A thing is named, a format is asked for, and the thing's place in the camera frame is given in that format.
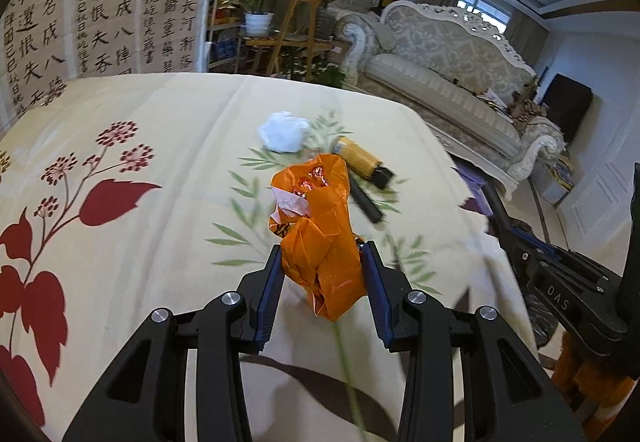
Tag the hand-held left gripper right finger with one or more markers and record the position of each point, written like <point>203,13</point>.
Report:
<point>375,292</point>

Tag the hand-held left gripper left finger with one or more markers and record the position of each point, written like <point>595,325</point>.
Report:
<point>267,292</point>

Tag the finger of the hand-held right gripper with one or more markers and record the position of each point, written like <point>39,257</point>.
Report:
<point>496,207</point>

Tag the orange plastic bag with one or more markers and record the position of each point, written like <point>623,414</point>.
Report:
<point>325,262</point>

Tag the purple cloth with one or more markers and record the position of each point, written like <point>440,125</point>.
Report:
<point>475,177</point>

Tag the white door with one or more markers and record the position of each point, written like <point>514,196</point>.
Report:
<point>600,207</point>

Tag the black tube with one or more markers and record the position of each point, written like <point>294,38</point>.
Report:
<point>365,202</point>

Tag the orange clothing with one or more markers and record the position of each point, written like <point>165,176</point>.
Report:
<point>595,392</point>

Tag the brown patterned cloth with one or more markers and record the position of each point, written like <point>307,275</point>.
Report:
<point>530,108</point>

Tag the black television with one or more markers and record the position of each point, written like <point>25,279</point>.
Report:
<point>567,107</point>

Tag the yellow bottle with black cap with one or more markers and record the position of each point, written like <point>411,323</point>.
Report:
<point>357,157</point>

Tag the ornate cream sofa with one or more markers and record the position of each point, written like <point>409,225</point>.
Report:
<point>440,77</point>

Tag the white crumpled paper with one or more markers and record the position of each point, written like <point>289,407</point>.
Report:
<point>282,132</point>

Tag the floral bed sheet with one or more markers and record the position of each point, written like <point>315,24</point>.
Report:
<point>175,122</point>

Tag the window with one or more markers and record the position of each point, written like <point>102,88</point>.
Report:
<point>487,12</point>

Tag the wooden plant stand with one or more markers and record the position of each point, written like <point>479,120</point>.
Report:
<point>295,37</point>

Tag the calligraphy folding screen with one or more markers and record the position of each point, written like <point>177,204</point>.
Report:
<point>75,12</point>

